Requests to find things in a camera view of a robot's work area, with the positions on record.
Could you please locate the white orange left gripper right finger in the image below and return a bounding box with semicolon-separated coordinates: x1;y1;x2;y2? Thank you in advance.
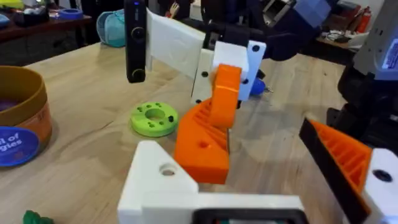
298;118;398;224

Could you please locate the bare white left gripper left finger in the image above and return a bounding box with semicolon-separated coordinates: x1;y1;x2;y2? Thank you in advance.
117;140;199;224

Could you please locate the orange ribbed wedge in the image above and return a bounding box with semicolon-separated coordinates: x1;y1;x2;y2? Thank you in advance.
173;98;231;185

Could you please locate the blue electric screwdriver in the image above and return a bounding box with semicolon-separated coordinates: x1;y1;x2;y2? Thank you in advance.
249;77;274;96

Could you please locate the green toy vegetable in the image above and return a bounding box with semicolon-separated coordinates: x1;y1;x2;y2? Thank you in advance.
22;210;54;224

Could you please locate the green disc with holes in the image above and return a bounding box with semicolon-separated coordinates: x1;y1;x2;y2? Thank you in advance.
129;101;179;138

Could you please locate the teal bag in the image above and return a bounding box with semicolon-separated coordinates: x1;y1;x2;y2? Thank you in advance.
95;9;127;49

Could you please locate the red fire extinguisher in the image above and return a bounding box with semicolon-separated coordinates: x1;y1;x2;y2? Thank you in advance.
356;6;373;34

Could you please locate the brown toy tub blue label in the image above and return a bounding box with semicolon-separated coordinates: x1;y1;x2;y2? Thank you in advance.
0;65;53;168

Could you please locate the blue tape roll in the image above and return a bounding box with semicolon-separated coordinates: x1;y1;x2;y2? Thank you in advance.
58;8;84;21

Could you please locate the dark wooden side table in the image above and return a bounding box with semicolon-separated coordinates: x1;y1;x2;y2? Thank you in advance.
0;14;93;67

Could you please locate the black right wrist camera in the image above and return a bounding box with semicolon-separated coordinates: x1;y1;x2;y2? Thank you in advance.
123;0;147;84

